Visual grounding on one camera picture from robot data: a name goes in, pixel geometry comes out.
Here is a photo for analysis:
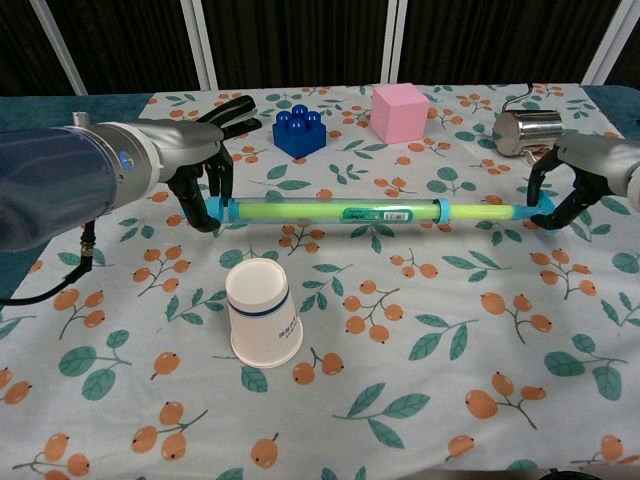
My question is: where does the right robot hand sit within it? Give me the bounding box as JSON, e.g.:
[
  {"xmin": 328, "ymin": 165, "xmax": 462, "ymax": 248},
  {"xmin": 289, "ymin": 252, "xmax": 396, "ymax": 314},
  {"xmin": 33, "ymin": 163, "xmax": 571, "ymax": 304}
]
[{"xmin": 527, "ymin": 131, "xmax": 640, "ymax": 230}]

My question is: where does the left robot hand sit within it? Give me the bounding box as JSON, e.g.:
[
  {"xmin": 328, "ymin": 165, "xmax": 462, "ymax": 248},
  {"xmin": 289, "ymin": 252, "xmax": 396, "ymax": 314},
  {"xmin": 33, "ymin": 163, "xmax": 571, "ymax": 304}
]
[{"xmin": 133, "ymin": 95, "xmax": 264, "ymax": 234}]

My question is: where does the green tube with blue ends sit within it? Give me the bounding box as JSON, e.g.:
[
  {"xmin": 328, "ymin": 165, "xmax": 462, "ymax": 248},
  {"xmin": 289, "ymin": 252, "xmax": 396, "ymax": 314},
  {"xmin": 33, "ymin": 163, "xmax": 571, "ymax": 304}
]
[{"xmin": 205, "ymin": 195, "xmax": 556, "ymax": 235}]

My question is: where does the shiny steel cup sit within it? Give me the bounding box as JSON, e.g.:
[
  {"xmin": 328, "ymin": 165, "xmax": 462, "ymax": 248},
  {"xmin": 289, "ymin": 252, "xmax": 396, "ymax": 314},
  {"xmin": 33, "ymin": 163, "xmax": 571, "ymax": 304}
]
[{"xmin": 492, "ymin": 110, "xmax": 565, "ymax": 159}]

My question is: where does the blue toy building block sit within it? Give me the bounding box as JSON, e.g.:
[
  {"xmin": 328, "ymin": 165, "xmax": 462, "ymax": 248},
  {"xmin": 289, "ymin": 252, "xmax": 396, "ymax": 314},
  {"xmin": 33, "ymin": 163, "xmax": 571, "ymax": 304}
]
[{"xmin": 271, "ymin": 104, "xmax": 328, "ymax": 161}]

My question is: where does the teal table cover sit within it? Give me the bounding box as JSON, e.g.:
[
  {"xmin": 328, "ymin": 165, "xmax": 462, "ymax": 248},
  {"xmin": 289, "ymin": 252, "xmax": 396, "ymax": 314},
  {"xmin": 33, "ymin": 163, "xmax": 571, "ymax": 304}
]
[{"xmin": 0, "ymin": 92, "xmax": 157, "ymax": 146}]

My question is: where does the white paper cup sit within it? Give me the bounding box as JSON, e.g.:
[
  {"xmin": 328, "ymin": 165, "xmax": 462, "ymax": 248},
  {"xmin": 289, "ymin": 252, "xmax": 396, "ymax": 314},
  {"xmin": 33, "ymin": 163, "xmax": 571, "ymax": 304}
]
[{"xmin": 224, "ymin": 258, "xmax": 305, "ymax": 370}]

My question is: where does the pink foam cube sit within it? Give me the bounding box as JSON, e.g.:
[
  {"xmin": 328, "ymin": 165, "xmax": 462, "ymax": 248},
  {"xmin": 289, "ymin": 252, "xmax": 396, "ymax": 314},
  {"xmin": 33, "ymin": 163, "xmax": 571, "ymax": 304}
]
[{"xmin": 370, "ymin": 83, "xmax": 432, "ymax": 146}]

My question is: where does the floral patterned tablecloth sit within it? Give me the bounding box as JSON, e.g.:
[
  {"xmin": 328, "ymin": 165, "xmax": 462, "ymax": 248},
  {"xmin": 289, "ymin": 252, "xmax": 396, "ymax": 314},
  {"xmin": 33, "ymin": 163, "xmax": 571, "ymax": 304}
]
[{"xmin": 0, "ymin": 82, "xmax": 640, "ymax": 480}]

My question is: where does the white frame post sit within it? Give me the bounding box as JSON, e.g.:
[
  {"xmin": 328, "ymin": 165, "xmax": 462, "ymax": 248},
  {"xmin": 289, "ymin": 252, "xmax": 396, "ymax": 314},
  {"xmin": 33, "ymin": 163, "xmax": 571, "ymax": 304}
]
[
  {"xmin": 28, "ymin": 0, "xmax": 89, "ymax": 96},
  {"xmin": 581, "ymin": 0, "xmax": 640, "ymax": 86},
  {"xmin": 380, "ymin": 0, "xmax": 411, "ymax": 85},
  {"xmin": 178, "ymin": 0, "xmax": 220, "ymax": 92}
]

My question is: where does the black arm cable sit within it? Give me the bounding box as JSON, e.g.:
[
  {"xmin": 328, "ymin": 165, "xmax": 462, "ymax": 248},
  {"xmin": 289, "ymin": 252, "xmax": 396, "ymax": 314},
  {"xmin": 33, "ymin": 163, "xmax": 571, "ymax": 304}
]
[{"xmin": 0, "ymin": 219, "xmax": 97, "ymax": 307}]

